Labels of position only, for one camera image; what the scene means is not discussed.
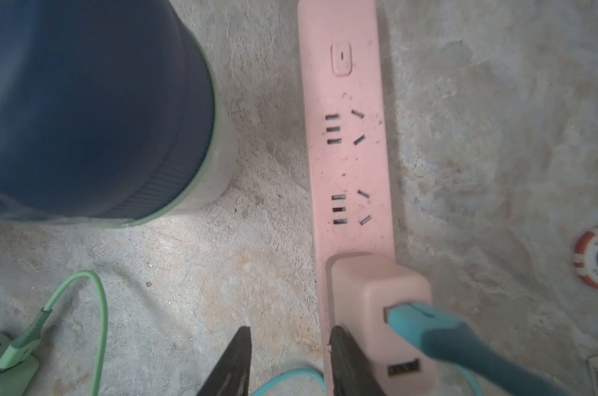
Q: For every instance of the pink power strip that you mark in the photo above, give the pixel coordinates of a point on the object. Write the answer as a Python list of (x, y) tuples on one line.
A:
[(346, 140)]

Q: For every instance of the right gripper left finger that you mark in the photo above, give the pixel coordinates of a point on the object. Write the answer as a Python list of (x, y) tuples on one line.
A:
[(230, 376)]

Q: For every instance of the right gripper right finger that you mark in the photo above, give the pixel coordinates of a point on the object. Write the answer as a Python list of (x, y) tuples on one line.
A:
[(351, 371)]

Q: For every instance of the blue cordless meat grinder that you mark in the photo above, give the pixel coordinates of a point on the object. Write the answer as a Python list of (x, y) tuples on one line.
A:
[(110, 115)]

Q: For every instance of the pink USB charger adapter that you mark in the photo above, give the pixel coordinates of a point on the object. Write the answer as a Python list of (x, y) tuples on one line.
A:
[(363, 287)]

